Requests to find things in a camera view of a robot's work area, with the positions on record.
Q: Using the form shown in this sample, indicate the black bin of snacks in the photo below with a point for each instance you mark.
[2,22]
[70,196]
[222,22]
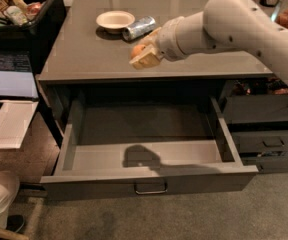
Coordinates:
[30,25]

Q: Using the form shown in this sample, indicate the crushed silver blue can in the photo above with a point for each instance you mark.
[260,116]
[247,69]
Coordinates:
[139,28]

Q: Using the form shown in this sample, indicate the orange fruit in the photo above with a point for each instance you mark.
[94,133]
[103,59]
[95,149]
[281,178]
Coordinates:
[137,50]

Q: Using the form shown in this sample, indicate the grey counter cabinet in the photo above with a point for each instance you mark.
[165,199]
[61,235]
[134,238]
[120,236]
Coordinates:
[82,52]

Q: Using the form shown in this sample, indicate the black shoe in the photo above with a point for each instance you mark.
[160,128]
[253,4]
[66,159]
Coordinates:
[15,223]

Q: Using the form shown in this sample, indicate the silver drawer handle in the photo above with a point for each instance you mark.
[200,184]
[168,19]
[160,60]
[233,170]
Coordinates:
[150,188]

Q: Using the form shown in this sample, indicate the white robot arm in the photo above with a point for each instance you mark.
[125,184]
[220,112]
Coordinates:
[222,25]

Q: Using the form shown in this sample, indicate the wooden chair leg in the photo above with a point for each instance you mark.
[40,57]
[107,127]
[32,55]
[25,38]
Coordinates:
[9,235]

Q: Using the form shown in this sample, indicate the white paper bowl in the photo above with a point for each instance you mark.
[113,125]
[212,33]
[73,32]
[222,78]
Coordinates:
[114,22]

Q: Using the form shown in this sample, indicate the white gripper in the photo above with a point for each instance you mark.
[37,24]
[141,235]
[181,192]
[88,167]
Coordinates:
[166,39]

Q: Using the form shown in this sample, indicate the open grey top drawer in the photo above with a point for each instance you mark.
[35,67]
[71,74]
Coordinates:
[107,148]

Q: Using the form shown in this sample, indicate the white paper sheet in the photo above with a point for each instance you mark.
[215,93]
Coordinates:
[15,118]

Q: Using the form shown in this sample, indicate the dark right side drawers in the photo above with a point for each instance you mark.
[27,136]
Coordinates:
[256,112]

